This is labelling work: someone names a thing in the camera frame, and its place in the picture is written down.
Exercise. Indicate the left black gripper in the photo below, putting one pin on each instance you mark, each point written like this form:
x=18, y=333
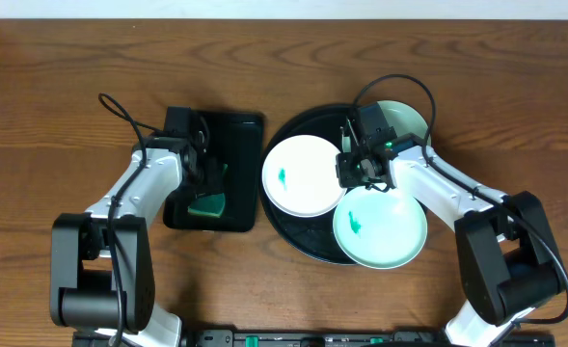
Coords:
x=212, y=180

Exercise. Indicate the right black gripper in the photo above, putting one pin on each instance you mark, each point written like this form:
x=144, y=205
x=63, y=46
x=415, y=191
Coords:
x=345, y=177

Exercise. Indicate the green sponge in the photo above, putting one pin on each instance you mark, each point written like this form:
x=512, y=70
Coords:
x=211, y=204

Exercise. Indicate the mint green plate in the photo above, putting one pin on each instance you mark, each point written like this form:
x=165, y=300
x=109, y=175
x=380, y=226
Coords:
x=380, y=230
x=401, y=117

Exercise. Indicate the white plate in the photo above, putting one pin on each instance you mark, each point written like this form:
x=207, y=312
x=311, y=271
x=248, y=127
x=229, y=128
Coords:
x=299, y=176

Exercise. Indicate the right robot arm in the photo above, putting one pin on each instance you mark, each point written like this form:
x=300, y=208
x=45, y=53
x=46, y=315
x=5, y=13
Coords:
x=508, y=259

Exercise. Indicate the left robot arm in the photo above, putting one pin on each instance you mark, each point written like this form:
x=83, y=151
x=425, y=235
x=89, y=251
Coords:
x=101, y=276

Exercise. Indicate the black rectangular tray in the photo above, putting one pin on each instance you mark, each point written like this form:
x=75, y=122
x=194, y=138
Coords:
x=235, y=138

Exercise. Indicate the black round tray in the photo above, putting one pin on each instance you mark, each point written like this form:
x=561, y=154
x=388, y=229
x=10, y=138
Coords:
x=311, y=236

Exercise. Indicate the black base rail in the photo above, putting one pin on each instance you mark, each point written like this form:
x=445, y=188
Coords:
x=227, y=338

